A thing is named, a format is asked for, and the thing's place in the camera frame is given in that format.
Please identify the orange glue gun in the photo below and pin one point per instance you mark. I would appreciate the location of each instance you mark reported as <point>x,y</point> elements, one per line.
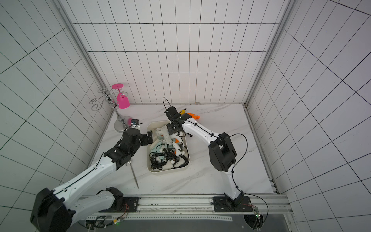
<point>196,117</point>

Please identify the metal fork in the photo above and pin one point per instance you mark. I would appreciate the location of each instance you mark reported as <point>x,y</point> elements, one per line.
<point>133,173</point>

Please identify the white Greeler glue gun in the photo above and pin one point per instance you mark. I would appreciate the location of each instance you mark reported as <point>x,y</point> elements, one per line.
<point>162,134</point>

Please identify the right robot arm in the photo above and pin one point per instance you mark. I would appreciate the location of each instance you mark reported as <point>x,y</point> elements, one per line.
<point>222,153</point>

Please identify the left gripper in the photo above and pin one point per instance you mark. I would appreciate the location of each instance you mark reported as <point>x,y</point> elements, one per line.
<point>145,141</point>

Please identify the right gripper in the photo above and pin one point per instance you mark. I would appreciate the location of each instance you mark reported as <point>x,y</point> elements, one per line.
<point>173,127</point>

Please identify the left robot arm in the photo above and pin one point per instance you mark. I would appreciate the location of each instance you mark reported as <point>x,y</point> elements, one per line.
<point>58,209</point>

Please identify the chrome cup rack stand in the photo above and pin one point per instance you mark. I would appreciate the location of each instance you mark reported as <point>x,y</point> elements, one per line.
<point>122,122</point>

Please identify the cream storage tray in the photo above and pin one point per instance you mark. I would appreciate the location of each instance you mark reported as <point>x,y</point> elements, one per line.
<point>158,152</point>

